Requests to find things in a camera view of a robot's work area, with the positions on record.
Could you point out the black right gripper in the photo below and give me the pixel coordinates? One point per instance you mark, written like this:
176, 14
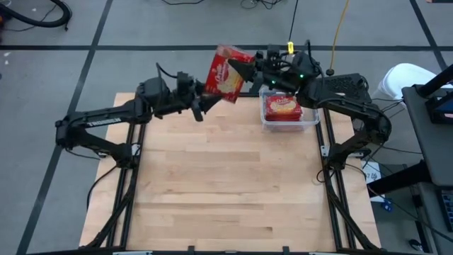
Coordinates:
276, 72

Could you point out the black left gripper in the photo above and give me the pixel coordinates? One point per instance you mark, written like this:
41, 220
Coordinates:
184, 97

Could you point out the red popcorn bag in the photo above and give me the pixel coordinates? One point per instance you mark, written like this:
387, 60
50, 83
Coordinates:
223, 76
283, 110

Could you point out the clear plastic bin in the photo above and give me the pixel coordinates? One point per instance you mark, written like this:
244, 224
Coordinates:
308, 122

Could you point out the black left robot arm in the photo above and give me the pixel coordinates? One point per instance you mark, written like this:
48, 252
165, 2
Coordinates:
102, 120

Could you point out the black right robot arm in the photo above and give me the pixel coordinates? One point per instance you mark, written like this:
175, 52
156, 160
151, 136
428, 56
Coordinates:
354, 108

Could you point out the black computer case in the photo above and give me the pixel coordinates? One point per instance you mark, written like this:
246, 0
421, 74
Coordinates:
348, 86

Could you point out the white rounded object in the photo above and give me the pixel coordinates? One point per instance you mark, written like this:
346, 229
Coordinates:
400, 79

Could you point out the white paper sheet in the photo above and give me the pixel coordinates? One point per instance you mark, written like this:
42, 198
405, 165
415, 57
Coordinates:
371, 173

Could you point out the black beam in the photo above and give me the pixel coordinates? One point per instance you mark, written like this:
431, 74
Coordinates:
400, 178

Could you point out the black pole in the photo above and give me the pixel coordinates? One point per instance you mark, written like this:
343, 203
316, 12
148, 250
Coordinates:
437, 80

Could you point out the blue tag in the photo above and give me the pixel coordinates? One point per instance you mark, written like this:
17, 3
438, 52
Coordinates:
388, 205

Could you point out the dark blue box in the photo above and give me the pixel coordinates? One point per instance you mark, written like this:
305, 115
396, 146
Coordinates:
440, 110

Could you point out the grey cart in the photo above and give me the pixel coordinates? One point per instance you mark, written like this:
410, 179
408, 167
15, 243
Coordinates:
435, 148

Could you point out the black computer mouse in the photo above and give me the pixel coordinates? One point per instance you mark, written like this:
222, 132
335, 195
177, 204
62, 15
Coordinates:
414, 243

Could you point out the dark keyboard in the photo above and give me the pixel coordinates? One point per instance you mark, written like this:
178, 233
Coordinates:
447, 209

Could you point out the black metal table frame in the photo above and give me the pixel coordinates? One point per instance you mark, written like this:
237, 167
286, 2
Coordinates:
247, 94

